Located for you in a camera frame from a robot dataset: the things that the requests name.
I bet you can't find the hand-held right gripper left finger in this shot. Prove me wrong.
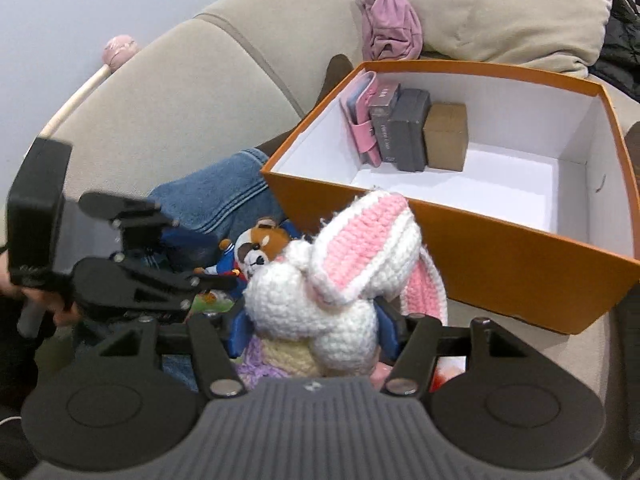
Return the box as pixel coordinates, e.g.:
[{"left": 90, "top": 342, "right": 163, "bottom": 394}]
[{"left": 100, "top": 304, "right": 252, "bottom": 399}]

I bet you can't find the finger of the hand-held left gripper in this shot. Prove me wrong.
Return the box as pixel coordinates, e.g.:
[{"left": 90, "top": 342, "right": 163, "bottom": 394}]
[
  {"left": 124, "top": 262, "right": 241, "bottom": 315},
  {"left": 111, "top": 199, "right": 202, "bottom": 261}
]

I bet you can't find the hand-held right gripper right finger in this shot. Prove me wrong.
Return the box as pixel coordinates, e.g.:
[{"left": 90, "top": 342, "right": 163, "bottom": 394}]
[{"left": 374, "top": 300, "right": 535, "bottom": 397}]

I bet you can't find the white crochet bunny toy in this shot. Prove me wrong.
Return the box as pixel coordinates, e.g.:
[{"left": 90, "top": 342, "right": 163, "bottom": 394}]
[{"left": 235, "top": 187, "right": 448, "bottom": 392}]

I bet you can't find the fox plush toy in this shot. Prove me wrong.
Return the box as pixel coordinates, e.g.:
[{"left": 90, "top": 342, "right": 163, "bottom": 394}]
[{"left": 205, "top": 217, "right": 292, "bottom": 282}]

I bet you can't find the orange cardboard box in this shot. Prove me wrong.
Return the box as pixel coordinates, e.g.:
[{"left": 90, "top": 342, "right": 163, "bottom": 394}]
[{"left": 260, "top": 59, "right": 640, "bottom": 336}]

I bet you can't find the dark grey box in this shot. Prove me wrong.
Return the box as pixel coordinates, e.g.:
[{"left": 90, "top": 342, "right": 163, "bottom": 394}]
[{"left": 387, "top": 89, "right": 432, "bottom": 172}]

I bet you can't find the gold gift box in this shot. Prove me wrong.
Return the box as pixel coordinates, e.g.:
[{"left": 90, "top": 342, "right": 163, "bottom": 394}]
[{"left": 423, "top": 102, "right": 469, "bottom": 172}]

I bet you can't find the silver grey box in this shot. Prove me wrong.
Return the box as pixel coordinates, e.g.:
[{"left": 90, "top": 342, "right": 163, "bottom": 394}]
[{"left": 369, "top": 85, "right": 402, "bottom": 162}]

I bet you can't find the pink card wallet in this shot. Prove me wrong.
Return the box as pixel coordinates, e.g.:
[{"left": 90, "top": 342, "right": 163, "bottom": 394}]
[{"left": 340, "top": 71, "right": 383, "bottom": 167}]

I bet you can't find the person's left hand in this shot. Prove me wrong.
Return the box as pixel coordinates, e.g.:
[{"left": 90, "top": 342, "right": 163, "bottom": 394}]
[{"left": 0, "top": 252, "right": 83, "bottom": 328}]

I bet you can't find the green printed card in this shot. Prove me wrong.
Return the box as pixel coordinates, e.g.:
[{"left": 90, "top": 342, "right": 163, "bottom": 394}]
[{"left": 192, "top": 289, "right": 237, "bottom": 312}]

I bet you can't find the person's left leg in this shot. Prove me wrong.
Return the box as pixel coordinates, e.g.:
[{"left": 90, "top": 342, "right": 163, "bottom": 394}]
[{"left": 147, "top": 147, "right": 287, "bottom": 242}]

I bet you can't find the pink massage hammer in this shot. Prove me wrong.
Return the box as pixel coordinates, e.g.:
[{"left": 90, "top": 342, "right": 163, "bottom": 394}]
[{"left": 39, "top": 34, "right": 139, "bottom": 138}]

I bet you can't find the person's left brown sock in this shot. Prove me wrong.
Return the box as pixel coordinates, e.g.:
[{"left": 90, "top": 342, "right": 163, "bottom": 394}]
[{"left": 255, "top": 54, "right": 354, "bottom": 161}]

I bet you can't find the person's brown sock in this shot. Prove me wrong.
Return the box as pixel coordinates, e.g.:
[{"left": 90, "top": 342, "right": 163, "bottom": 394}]
[
  {"left": 255, "top": 54, "right": 354, "bottom": 161},
  {"left": 622, "top": 122, "right": 640, "bottom": 197}
]

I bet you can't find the person's right brown sock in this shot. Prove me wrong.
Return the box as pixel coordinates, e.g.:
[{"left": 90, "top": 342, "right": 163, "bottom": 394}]
[{"left": 622, "top": 122, "right": 640, "bottom": 197}]

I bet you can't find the pink cloth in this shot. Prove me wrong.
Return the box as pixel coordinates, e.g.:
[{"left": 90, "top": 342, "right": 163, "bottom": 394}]
[{"left": 359, "top": 0, "right": 424, "bottom": 62}]

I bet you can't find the beige cushion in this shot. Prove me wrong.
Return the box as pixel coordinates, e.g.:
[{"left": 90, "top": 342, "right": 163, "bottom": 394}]
[{"left": 402, "top": 0, "right": 617, "bottom": 77}]

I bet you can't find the black puffer jacket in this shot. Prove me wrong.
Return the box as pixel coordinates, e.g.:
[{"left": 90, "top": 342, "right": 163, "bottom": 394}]
[{"left": 597, "top": 0, "right": 640, "bottom": 98}]

